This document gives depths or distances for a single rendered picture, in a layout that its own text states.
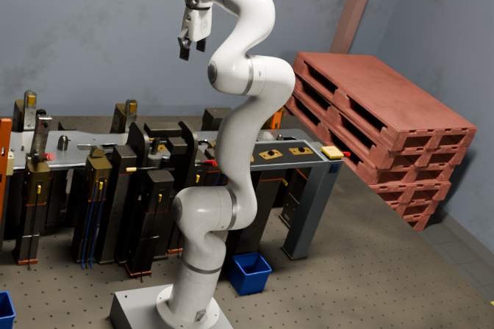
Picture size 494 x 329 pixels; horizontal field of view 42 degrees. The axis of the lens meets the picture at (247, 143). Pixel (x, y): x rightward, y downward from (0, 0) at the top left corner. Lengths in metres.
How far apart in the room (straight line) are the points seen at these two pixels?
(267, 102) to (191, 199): 0.32
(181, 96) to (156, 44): 0.45
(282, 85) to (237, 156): 0.21
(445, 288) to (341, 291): 0.48
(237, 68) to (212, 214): 0.40
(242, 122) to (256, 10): 0.27
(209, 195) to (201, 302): 0.35
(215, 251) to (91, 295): 0.48
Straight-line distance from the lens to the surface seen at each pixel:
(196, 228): 1.70
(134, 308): 1.94
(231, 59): 1.52
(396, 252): 2.76
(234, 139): 1.62
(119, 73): 4.09
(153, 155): 2.03
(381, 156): 3.73
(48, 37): 3.86
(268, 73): 1.57
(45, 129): 1.93
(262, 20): 1.57
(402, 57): 4.90
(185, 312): 1.91
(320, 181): 2.28
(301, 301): 2.30
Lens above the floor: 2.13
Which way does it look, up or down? 27 degrees down
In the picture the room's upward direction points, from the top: 17 degrees clockwise
